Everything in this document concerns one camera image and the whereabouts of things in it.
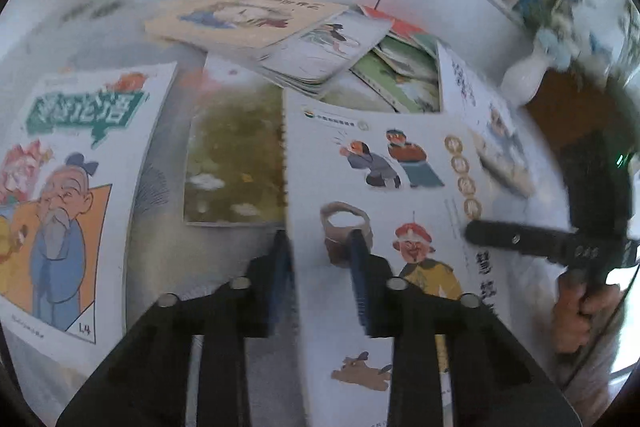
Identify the white book with robed figure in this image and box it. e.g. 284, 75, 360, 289
256, 9, 394, 96

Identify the person's right hand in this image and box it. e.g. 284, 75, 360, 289
552, 268, 626, 355

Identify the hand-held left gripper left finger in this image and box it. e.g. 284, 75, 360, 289
55, 229, 293, 427

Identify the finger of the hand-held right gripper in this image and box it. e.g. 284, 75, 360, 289
464, 218, 581, 267

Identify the brown wooden cabinet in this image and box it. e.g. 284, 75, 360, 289
522, 66, 631, 158

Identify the white book with cartoon figures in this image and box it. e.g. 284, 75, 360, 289
281, 91, 516, 427

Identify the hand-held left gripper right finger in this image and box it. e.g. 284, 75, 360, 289
348, 231, 583, 427

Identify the olive landscape cover book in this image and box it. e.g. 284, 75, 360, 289
182, 54, 292, 229

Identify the person's right forearm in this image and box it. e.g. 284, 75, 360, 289
555, 307, 633, 425

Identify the white book with bearded man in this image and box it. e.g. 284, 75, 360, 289
0, 61, 179, 347

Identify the white vase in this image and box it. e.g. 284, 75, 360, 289
500, 43, 551, 108

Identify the white book with girl cover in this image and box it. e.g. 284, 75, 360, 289
436, 41, 537, 198

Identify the beige illustrated book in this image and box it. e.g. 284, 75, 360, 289
144, 0, 349, 64

